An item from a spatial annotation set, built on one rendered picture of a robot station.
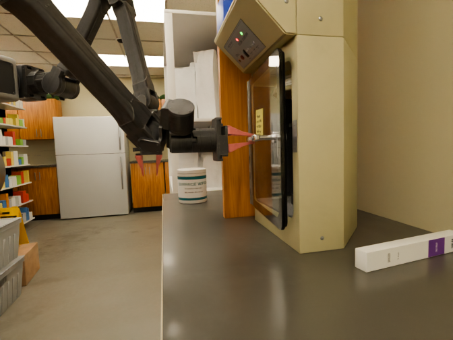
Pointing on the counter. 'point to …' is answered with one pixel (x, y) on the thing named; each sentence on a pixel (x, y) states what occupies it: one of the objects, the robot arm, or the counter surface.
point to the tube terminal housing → (323, 126)
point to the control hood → (259, 26)
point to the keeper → (294, 135)
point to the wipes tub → (192, 185)
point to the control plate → (232, 46)
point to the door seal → (284, 137)
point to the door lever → (261, 137)
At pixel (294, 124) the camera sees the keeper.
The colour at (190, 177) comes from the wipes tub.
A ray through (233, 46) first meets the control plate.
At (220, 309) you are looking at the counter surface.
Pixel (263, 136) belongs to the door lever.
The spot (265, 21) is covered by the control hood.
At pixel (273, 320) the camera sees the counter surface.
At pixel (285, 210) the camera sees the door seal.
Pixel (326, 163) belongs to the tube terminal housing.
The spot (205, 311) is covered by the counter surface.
